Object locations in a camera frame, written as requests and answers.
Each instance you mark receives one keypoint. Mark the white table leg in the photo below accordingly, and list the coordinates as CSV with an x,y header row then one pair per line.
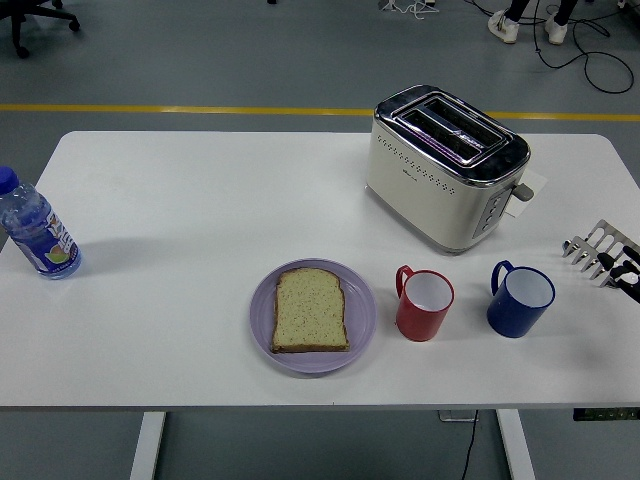
x,y
515,445
147,445

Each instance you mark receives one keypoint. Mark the grey table bracket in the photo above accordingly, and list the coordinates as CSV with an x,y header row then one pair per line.
x,y
452,416

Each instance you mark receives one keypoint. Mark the metal toast rack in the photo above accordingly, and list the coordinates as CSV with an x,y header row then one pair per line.
x,y
602,235

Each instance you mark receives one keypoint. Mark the person's leg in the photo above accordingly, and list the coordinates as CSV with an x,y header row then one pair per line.
x,y
565,9
517,7

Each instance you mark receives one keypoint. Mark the person's white shoe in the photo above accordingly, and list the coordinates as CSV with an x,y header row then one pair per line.
x,y
502,27
556,31

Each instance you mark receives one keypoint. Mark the red cup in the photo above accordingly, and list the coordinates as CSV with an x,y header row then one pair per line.
x,y
417,322

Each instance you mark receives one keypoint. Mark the blue cup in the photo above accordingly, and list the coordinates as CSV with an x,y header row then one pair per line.
x,y
510,315

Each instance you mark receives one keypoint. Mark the purple plate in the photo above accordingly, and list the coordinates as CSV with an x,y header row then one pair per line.
x,y
361,310

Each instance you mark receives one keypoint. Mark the bread slice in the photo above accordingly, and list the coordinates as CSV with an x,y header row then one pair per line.
x,y
310,310

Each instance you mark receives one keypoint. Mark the black office chair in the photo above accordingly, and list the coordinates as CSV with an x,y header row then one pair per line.
x,y
20,15

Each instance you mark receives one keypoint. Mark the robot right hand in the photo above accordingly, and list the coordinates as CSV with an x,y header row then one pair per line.
x,y
625,272

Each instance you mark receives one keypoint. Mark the cream chrome toaster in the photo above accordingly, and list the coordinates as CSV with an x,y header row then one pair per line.
x,y
425,200

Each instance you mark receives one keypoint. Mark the blue-capped water bottle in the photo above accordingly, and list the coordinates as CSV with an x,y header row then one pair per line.
x,y
37,235

